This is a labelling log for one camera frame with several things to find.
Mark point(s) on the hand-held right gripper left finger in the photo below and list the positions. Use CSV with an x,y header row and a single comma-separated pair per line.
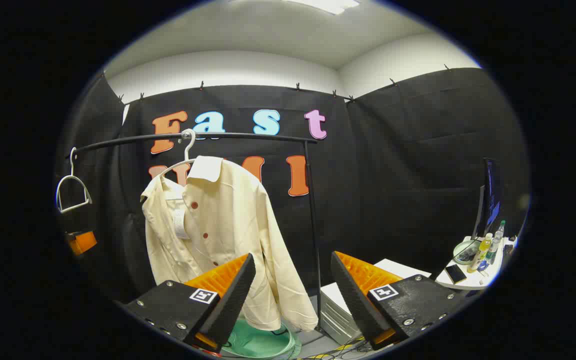
x,y
233,300

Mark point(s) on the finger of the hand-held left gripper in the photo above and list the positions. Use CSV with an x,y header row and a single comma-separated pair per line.
x,y
84,242

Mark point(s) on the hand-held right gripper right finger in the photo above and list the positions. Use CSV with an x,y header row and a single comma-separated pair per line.
x,y
355,300

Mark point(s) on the cream button shirt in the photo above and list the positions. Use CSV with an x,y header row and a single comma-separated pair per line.
x,y
228,215

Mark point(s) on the white clothes hanger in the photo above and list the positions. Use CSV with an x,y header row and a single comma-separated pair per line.
x,y
73,165
186,156

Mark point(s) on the black clothes rack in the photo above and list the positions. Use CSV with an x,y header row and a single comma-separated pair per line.
x,y
248,135

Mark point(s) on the white storage box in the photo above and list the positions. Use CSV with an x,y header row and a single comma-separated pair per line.
x,y
338,310

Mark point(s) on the black smartphone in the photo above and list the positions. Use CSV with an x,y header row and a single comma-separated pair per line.
x,y
455,274

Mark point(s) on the glass bowl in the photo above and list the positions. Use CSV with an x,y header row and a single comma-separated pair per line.
x,y
463,255

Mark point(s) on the white side table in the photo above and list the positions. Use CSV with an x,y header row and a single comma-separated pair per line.
x,y
483,281

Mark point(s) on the black backdrop cloth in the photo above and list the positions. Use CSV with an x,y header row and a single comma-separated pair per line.
x,y
393,175

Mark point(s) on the yellow liquid bottle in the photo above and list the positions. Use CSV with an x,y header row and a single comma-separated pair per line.
x,y
482,248

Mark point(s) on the clear bottle green cap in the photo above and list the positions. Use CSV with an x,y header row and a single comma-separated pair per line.
x,y
497,242

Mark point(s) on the computer monitor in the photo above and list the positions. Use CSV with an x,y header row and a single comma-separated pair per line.
x,y
490,200

